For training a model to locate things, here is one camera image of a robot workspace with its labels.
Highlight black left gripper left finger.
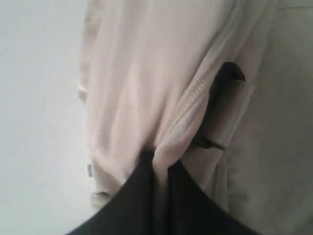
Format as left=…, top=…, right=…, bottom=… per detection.
left=64, top=149, right=161, bottom=235

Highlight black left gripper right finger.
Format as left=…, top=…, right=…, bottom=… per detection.
left=167, top=161, right=255, bottom=235

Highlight cream fabric duffel bag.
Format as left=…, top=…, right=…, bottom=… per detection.
left=79, top=0, right=313, bottom=235

